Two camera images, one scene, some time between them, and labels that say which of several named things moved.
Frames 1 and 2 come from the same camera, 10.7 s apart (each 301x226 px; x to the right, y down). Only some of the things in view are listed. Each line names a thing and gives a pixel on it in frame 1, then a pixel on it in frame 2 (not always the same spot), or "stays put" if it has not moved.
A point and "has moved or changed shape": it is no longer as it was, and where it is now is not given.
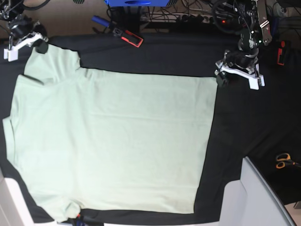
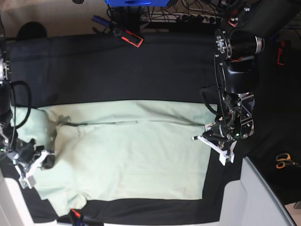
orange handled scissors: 283,159 stays put
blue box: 136,3 stays put
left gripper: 21,26 → 26,153
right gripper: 240,59 → 214,132
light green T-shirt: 78,140 has moved or changed shape
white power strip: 178,18 stays put
